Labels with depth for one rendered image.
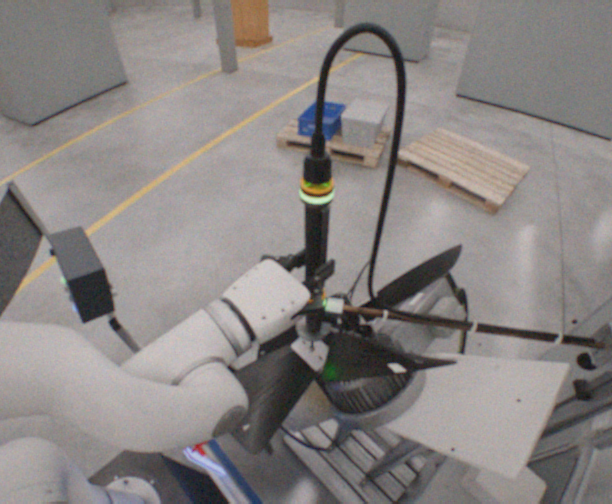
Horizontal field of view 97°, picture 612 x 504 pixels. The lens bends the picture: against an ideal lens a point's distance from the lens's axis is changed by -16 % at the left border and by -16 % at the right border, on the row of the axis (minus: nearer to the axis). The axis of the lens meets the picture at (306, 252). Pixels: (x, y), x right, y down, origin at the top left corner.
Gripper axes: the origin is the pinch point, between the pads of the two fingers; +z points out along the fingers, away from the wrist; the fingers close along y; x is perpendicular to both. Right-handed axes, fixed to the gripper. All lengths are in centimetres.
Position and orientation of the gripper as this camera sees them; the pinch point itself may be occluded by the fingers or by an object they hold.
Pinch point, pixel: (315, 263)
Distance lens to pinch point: 51.8
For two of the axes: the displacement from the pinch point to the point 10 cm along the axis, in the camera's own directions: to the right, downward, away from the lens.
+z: 7.3, -5.1, 4.6
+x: 0.0, -6.7, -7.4
